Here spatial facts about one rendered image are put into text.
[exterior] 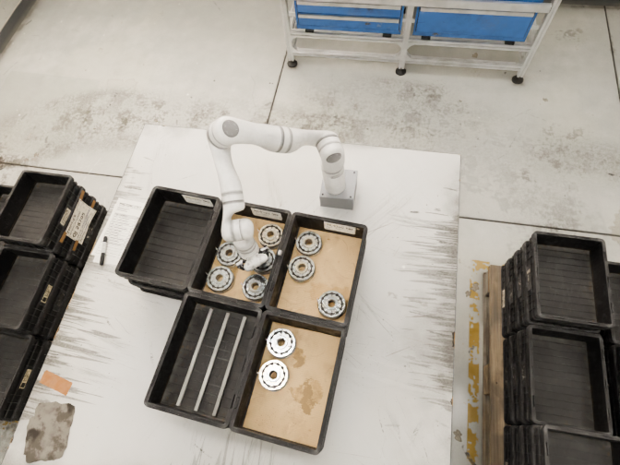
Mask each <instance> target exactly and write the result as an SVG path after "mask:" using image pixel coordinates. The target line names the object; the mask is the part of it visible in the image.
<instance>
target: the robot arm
mask: <svg viewBox="0 0 620 465"><path fill-rule="evenodd" d="M207 140H208V143H209V148H210V151H211V154H212V157H213V160H214V163H215V167H216V170H217V174H218V178H219V183H220V189H221V200H222V206H223V215H222V224H221V236H222V238H223V239H224V240H225V241H226V242H233V244H234V246H235V248H236V249H237V252H238V254H239V256H240V257H241V261H239V262H238V261H236V262H235V265H236V267H238V268H239V269H241V270H245V271H250V270H251V271H253V269H254V268H257V267H259V266H260V265H262V264H264V263H265V262H267V261H268V255H269V249H268V247H267V245H264V247H263V248H262V249H261V248H259V246H258V244H257V242H256V240H255V239H254V237H253V236H254V224H253V222H252V221H250V220H249V219H246V218H244V219H238V220H232V215H233V214H234V213H236V212H238V211H241V210H243V209H244V193H243V188H242V184H241V181H240V179H239V177H238V174H237V172H236V171H235V169H234V167H233V161H232V154H231V145H234V144H252V145H257V146H259V147H261V148H262V149H265V150H268V151H271V152H276V153H286V154H289V153H292V152H295V151H296V150H298V149H299V148H301V147H302V146H313V147H316V148H317V151H318V153H319V156H320V158H321V161H320V165H321V170H322V175H323V180H324V186H325V189H326V191H327V192H328V193H330V194H331V195H337V194H340V193H341V192H342V191H343V190H344V189H345V173H344V162H345V153H344V148H343V146H342V145H341V142H340V139H339V137H338V135H337V134H336V133H335V132H332V131H324V130H305V129H297V128H291V127H287V126H280V125H267V124H258V123H253V122H248V121H245V120H242V119H239V118H235V117H231V116H222V117H220V118H218V119H216V120H215V121H214V122H212V123H211V124H210V125H209V127H208V128H207ZM262 253H263V254H262ZM243 263H245V264H243Z"/></svg>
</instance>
